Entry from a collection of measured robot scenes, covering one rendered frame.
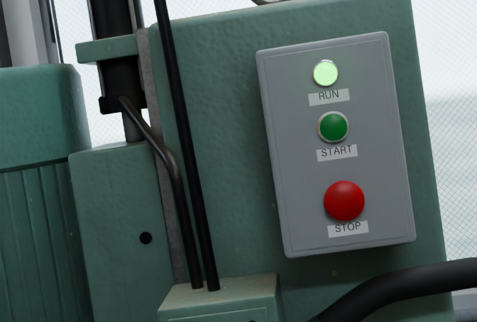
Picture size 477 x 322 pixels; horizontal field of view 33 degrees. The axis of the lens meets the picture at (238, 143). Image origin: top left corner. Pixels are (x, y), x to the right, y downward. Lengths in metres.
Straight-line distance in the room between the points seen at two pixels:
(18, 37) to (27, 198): 1.59
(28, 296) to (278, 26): 0.33
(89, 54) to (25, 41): 1.55
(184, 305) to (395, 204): 0.17
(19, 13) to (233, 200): 1.70
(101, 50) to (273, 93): 0.21
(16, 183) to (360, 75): 0.33
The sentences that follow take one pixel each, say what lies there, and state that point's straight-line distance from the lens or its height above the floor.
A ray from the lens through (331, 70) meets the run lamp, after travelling 0.59.
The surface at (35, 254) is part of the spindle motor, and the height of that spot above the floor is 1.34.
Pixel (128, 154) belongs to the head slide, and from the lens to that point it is 0.72.
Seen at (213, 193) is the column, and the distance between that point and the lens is 0.67.
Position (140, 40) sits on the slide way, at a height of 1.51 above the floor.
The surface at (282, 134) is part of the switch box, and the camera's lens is 0.60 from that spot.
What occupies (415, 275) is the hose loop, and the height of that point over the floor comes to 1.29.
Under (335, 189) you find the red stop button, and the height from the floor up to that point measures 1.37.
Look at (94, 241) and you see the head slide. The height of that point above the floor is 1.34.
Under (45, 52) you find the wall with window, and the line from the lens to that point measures 2.34.
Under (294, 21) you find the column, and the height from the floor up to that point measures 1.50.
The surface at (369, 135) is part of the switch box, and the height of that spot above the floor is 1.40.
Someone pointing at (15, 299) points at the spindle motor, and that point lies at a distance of 0.76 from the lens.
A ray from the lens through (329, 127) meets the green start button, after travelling 0.59.
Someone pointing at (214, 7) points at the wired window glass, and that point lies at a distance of 2.22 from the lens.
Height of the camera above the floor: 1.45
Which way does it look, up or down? 3 degrees down
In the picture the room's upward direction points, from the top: 9 degrees counter-clockwise
